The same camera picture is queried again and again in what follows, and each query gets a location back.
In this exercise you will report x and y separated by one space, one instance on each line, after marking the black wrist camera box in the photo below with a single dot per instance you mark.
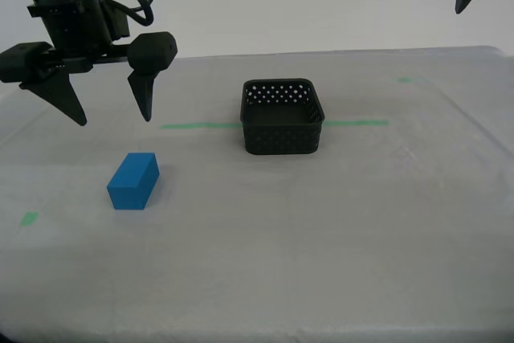
116 21

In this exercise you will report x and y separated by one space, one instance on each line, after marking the small green tape mark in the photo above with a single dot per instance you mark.
403 79
29 219

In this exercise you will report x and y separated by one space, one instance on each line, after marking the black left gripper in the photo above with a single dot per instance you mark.
76 33

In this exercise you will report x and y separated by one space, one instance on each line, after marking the blue rectangular block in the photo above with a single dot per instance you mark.
128 194

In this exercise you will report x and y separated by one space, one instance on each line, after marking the white table cover cloth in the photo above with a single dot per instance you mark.
257 238

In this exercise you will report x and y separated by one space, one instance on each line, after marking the black perforated plastic basket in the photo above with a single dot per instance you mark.
281 142

